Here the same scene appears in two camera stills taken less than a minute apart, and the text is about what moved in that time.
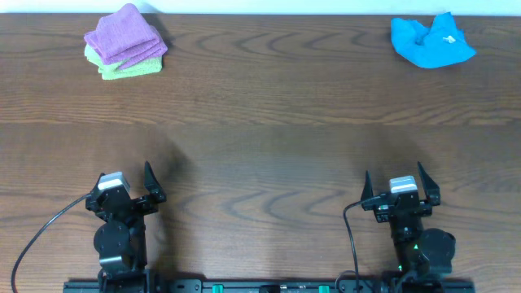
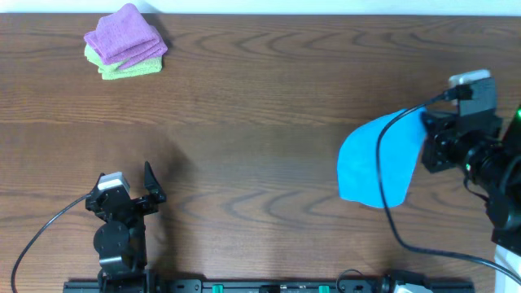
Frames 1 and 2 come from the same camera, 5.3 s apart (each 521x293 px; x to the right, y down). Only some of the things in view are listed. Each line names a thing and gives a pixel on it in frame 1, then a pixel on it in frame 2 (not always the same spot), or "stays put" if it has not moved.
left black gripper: x=136 y=204 stays put
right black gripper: x=369 y=204 to x=440 y=129
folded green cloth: x=111 y=72 stays put
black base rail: x=270 y=286 stays put
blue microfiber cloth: x=442 y=45 to x=400 y=148
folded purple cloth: x=124 y=36 stays put
